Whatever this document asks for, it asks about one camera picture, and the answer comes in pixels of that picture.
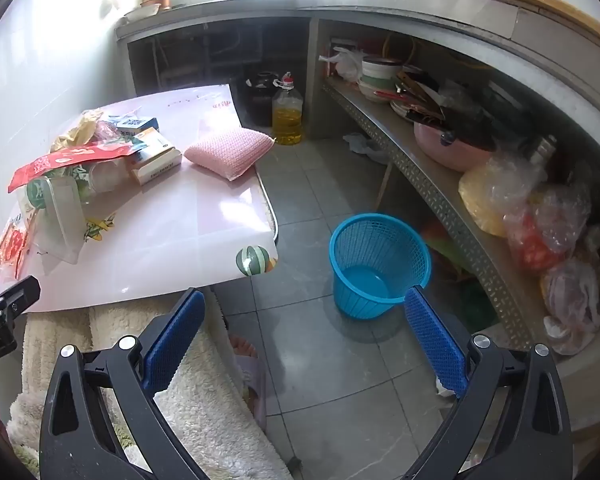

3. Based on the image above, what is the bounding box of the white crumpled rag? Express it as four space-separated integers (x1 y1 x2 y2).
342 132 391 166

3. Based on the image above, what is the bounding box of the pinkish plastic bag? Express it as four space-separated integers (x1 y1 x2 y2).
539 255 600 357

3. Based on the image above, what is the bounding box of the clear plastic tray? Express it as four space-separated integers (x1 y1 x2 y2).
41 175 89 265

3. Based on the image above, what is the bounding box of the red snack wrapper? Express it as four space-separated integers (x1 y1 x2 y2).
7 141 149 194

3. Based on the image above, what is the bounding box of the concrete kitchen counter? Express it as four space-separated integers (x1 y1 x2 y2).
115 0 600 161

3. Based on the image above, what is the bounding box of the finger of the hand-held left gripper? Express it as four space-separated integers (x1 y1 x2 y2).
0 276 41 332

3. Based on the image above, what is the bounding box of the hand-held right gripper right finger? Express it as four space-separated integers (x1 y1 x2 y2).
402 285 574 480

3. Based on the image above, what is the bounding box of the yellow food plastic bag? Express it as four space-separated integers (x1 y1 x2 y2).
458 159 532 239

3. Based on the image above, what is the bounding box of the pink basin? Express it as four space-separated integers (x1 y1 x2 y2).
413 119 499 171

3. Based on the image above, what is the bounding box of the pale green bowl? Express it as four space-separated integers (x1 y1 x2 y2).
357 76 402 105

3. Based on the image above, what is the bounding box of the clear plastic bag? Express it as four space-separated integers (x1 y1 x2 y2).
92 120 124 144

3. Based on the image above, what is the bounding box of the pink knitted scouring pad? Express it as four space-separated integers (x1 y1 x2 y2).
183 127 276 180

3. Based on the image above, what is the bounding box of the blue toothpaste box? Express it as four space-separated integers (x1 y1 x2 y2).
111 116 160 137

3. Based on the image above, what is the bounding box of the green label plastic bottle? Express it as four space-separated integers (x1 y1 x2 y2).
17 159 132 211

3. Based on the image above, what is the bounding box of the pile of dark utensils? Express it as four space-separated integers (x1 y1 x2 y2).
390 70 497 137

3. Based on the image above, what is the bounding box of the blue plastic basket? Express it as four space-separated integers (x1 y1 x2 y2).
329 213 433 320

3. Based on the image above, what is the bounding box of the white plastic bag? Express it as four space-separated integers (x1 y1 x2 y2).
320 46 366 84

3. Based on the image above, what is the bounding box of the cooking oil bottle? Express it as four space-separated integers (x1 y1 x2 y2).
271 72 305 146

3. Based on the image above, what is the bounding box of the white dish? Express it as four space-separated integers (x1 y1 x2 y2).
124 4 162 24

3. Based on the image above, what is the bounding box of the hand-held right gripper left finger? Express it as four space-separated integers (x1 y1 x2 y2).
39 287 212 480

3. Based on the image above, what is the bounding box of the white and orange medicine box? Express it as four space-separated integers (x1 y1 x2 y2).
129 128 184 186

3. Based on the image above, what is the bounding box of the dark jar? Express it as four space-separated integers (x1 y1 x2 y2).
243 71 281 129

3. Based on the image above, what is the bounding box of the yellow cloth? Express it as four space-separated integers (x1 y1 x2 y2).
51 108 106 154

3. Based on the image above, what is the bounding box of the clear package with red print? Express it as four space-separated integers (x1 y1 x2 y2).
0 211 32 282

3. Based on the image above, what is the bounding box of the white bowl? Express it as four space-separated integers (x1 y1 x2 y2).
362 55 405 81

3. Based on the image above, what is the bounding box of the red food plastic bag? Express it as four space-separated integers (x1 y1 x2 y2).
504 185 594 274

